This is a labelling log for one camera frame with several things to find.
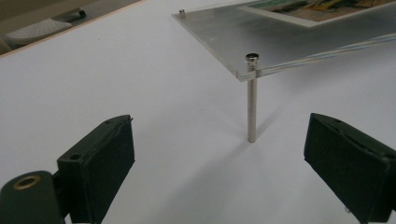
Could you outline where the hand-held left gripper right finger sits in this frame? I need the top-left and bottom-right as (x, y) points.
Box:
(304, 112), (396, 224)

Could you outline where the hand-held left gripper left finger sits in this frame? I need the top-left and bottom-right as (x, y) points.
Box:
(56, 114), (136, 224)

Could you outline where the clear acrylic photo frame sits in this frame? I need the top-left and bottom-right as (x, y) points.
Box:
(171, 0), (396, 82)

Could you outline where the white perforated shoe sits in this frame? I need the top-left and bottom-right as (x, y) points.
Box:
(4, 18), (74, 49)

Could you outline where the painting print with white border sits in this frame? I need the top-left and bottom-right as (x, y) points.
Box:
(238, 0), (396, 28)

